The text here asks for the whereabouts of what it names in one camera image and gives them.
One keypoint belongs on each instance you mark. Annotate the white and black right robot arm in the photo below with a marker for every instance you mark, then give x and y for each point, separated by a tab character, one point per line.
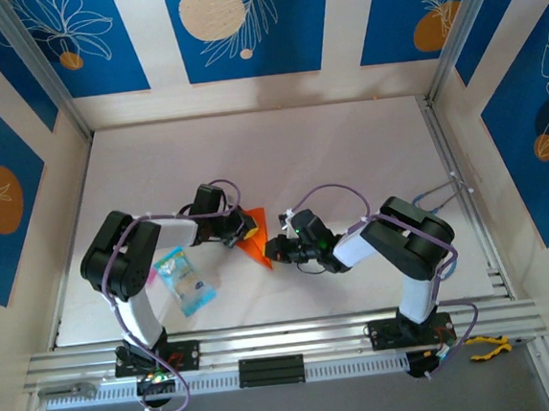
350	249

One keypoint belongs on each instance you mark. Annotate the black bracket block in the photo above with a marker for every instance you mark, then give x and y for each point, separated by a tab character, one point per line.
271	370

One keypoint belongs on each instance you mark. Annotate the blue snack packet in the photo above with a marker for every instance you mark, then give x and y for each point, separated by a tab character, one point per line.
187	283

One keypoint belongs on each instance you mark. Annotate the aluminium side rail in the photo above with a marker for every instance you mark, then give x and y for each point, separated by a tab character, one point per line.
79	198
445	152

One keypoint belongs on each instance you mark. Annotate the aluminium frame beam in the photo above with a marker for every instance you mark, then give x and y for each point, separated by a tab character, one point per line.
286	340

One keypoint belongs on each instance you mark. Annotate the aluminium corner post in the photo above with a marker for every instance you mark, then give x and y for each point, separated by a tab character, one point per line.
463	25
41	67

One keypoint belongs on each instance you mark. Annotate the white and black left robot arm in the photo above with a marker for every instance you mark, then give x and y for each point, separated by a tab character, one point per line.
176	231

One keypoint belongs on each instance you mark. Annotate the orange paper sheet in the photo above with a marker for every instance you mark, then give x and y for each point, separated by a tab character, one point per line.
259	250

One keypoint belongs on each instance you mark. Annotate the small LED controller board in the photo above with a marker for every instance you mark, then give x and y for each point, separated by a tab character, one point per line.
152	380
421	368

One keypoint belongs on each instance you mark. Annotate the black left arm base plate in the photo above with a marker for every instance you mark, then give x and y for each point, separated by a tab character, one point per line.
187	355

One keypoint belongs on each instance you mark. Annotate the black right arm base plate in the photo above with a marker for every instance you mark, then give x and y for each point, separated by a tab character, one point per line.
382	334

